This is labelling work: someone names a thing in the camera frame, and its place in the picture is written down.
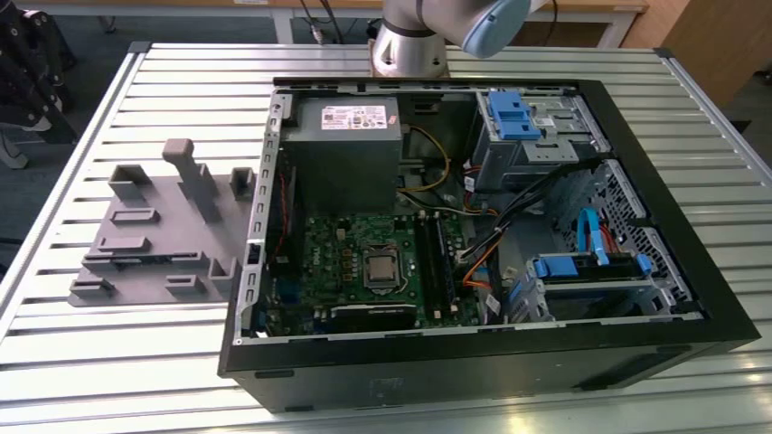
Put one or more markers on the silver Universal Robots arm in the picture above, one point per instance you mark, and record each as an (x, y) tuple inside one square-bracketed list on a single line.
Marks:
[(404, 50)]

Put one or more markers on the black RAM slot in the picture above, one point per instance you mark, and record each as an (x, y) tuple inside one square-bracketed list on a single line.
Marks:
[(426, 262)]

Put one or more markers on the white furniture leg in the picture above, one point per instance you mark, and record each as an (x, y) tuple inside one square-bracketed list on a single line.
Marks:
[(13, 156)]

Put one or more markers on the grey plastic parts rack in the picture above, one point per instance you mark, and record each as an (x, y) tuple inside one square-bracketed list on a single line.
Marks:
[(180, 217)]

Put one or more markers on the grey power supply unit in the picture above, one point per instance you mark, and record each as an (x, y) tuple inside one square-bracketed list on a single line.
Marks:
[(344, 172)]

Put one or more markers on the green motherboard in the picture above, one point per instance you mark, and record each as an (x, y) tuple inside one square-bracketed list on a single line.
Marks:
[(325, 271)]

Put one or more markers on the CPU socket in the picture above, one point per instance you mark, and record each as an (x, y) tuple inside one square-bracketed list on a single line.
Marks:
[(380, 248)]

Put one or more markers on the silver CPU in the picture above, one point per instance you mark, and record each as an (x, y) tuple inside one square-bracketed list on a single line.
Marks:
[(380, 269)]

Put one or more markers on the black graphics card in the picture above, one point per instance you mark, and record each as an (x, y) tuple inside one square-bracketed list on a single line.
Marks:
[(373, 316)]

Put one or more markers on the blue drive bay latch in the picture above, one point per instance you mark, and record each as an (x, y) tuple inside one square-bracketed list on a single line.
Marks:
[(512, 117)]

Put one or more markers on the silver drive cage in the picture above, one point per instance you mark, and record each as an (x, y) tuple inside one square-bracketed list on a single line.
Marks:
[(554, 149)]

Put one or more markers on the black open PC case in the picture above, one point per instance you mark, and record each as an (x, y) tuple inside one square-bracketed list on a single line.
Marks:
[(421, 361)]

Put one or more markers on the white-framed wooden desk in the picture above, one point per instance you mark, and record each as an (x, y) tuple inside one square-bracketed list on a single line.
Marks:
[(602, 4)]

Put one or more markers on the blue disk carrier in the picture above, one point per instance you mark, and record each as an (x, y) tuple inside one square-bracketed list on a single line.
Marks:
[(557, 267)]

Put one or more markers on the silver disk bay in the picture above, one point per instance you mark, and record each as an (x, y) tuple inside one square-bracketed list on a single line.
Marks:
[(602, 287)]

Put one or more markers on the wooden cabinet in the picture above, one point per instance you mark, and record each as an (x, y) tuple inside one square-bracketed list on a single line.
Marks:
[(712, 45)]

